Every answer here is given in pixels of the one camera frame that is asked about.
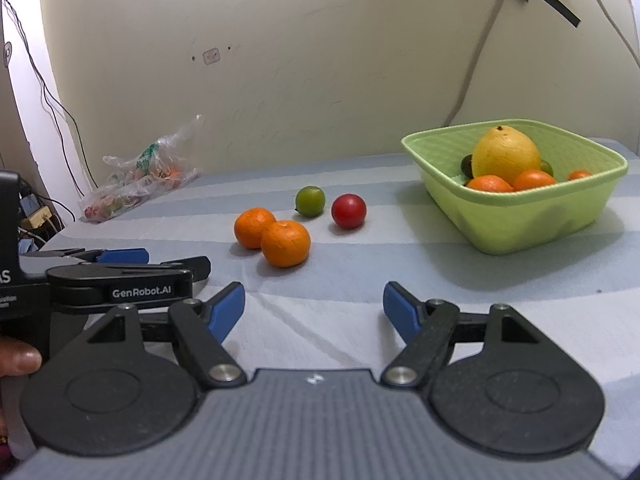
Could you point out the small orange mandarin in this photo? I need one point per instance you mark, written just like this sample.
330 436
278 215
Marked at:
490 184
535 180
579 175

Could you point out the dark purple plum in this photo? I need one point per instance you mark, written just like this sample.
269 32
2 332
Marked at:
467 166

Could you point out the green plastic basket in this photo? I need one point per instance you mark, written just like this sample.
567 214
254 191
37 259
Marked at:
525 225

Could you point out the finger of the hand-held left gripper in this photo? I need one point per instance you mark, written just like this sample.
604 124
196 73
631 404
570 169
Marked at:
122 256
140 280

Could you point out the person's left hand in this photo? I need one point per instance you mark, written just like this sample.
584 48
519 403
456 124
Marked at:
17 357

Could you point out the green plum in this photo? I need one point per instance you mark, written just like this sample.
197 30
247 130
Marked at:
309 201
546 166

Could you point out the large orange mandarin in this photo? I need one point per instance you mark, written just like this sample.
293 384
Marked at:
285 244
251 225

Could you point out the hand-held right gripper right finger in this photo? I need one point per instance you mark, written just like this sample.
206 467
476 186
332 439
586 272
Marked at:
400 311

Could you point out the red plum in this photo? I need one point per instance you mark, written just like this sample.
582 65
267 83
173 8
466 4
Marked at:
348 211

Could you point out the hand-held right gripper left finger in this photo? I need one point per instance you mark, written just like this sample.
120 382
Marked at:
227 311

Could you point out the clear plastic bag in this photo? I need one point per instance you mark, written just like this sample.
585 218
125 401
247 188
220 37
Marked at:
140 185

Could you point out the beige power strip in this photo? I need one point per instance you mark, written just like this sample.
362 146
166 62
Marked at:
36 217

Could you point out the small white wall plate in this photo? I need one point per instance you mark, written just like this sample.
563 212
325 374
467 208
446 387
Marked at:
211 56

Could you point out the large yellow lemon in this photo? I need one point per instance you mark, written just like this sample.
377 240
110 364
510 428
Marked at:
505 155

